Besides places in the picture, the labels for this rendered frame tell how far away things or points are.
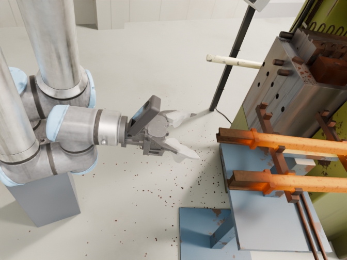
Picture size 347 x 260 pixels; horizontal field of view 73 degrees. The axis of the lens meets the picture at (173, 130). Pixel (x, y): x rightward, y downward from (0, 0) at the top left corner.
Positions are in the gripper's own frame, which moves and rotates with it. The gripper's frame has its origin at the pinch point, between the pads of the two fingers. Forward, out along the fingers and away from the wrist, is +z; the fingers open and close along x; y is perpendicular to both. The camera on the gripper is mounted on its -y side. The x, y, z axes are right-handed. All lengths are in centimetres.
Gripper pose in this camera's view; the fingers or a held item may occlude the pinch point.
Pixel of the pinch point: (199, 132)
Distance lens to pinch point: 60.8
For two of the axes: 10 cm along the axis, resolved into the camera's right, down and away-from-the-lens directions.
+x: 0.0, 7.5, -6.6
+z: 9.9, 1.1, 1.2
